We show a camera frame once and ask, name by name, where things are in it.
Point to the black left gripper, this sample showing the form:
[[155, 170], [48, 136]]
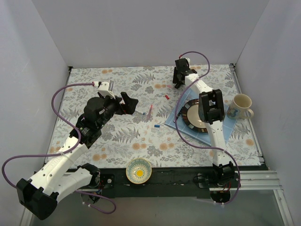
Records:
[[122, 105]]

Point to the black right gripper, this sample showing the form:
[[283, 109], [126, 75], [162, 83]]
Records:
[[179, 74]]

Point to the pink marker pen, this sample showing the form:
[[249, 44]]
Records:
[[149, 113]]

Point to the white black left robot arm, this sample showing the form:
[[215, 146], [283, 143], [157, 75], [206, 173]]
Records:
[[42, 192]]

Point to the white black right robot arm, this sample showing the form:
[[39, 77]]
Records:
[[211, 112]]

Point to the floral patterned tablecloth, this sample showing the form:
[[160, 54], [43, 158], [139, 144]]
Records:
[[126, 137]]

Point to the striped rim cream plate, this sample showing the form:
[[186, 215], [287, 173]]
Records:
[[191, 118]]

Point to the yellow centre patterned bowl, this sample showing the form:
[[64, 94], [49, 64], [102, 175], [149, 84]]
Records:
[[138, 171]]

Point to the light blue checkered napkin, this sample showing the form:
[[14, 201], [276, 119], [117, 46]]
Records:
[[202, 137]]

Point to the cream painted mug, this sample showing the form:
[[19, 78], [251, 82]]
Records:
[[240, 107]]

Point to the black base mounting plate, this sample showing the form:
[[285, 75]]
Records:
[[165, 182]]

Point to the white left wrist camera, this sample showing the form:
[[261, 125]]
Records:
[[105, 88]]

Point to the aluminium frame rail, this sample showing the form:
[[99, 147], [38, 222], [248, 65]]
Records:
[[260, 202]]

